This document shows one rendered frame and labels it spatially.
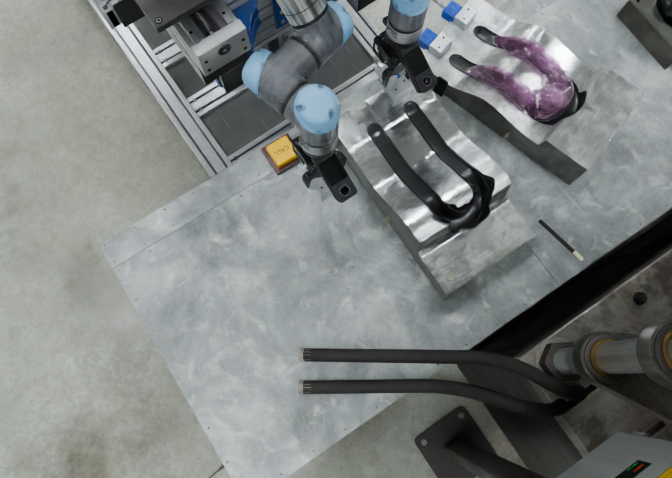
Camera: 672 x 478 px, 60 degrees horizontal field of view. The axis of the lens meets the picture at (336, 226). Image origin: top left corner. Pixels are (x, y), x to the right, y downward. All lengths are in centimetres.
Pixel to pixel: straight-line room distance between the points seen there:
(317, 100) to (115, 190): 157
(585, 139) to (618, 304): 41
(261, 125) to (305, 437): 121
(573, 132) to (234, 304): 91
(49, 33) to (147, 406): 162
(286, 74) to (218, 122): 120
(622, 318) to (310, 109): 94
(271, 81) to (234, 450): 82
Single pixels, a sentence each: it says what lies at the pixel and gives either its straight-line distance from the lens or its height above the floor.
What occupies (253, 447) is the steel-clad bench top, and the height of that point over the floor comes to 80.
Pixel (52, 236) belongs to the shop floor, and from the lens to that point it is 249.
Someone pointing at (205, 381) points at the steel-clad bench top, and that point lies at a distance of 141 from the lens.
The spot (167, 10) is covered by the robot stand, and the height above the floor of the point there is 104.
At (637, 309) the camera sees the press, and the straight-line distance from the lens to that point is 159.
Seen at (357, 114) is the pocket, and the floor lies 86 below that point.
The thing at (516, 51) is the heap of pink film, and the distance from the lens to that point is 156.
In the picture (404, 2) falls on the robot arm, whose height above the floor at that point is 125.
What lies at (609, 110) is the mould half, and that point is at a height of 91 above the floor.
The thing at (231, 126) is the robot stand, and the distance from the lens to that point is 220.
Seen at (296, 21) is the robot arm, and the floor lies 130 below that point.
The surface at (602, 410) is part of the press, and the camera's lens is 153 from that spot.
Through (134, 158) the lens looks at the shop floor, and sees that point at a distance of 247.
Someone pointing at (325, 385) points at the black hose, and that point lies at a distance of 134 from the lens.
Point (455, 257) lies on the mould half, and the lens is 138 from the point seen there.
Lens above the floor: 218
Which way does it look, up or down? 75 degrees down
